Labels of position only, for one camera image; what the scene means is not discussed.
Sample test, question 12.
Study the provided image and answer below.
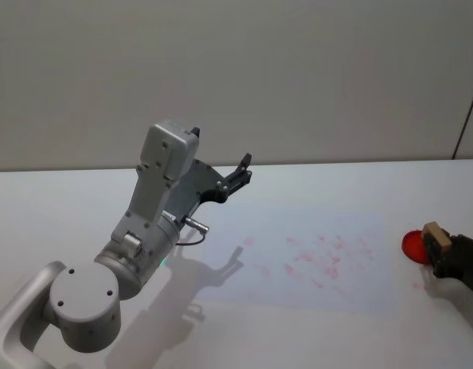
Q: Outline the person's dark gloved hand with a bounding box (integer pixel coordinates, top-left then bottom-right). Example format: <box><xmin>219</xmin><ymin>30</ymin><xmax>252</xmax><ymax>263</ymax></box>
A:
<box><xmin>431</xmin><ymin>233</ymin><xmax>473</xmax><ymax>299</ymax></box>

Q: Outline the white table cloth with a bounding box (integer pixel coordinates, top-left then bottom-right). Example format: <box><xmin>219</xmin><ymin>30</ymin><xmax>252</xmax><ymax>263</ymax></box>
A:
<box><xmin>0</xmin><ymin>158</ymin><xmax>473</xmax><ymax>369</ymax></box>

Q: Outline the wooden block eraser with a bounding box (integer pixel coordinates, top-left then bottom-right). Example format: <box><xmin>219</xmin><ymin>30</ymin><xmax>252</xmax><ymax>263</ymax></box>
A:
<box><xmin>421</xmin><ymin>221</ymin><xmax>451</xmax><ymax>267</ymax></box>

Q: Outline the red round disc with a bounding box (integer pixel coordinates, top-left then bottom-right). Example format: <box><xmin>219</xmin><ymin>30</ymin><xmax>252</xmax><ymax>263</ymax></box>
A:
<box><xmin>401</xmin><ymin>228</ymin><xmax>431</xmax><ymax>266</ymax></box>

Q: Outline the thin dark cable, silver plug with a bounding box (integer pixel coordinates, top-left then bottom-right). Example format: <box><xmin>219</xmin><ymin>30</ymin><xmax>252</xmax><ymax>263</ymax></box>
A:
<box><xmin>173</xmin><ymin>216</ymin><xmax>211</xmax><ymax>247</ymax></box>

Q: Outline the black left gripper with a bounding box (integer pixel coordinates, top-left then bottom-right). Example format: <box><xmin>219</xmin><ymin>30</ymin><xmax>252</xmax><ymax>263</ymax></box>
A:
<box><xmin>177</xmin><ymin>126</ymin><xmax>254</xmax><ymax>223</ymax></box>

